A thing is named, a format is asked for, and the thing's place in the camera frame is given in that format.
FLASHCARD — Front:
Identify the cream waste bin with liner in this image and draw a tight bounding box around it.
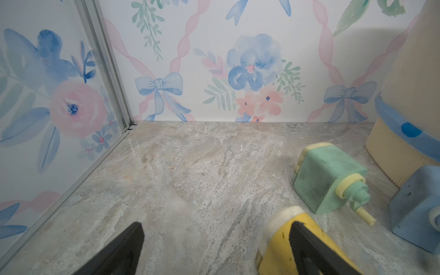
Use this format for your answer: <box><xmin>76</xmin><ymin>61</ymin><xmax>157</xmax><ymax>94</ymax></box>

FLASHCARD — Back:
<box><xmin>366</xmin><ymin>1</ymin><xmax>440</xmax><ymax>187</ymax></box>

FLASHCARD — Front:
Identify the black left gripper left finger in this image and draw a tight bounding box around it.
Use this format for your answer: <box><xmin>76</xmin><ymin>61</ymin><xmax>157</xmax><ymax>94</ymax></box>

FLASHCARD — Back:
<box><xmin>75</xmin><ymin>222</ymin><xmax>144</xmax><ymax>275</ymax></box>

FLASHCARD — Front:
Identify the green pencil sharpener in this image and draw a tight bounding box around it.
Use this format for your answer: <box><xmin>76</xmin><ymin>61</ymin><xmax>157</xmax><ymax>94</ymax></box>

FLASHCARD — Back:
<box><xmin>293</xmin><ymin>142</ymin><xmax>377</xmax><ymax>226</ymax></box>

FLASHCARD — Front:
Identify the yellow pencil sharpener front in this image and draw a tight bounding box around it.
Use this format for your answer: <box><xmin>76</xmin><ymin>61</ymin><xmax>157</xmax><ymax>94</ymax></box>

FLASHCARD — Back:
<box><xmin>256</xmin><ymin>206</ymin><xmax>362</xmax><ymax>275</ymax></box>

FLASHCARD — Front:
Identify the aluminium corner post left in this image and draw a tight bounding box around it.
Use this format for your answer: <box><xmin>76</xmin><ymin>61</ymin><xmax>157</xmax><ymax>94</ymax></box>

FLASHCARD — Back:
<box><xmin>74</xmin><ymin>0</ymin><xmax>134</xmax><ymax>132</ymax></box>

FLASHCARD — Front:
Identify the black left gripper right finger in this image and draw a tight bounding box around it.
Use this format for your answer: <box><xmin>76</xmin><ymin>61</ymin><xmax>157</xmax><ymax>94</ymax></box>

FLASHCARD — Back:
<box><xmin>289</xmin><ymin>221</ymin><xmax>360</xmax><ymax>275</ymax></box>

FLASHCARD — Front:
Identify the blue pencil sharpener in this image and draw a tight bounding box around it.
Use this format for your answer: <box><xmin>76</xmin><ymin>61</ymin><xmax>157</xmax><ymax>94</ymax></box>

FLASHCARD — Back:
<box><xmin>389</xmin><ymin>166</ymin><xmax>440</xmax><ymax>254</ymax></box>

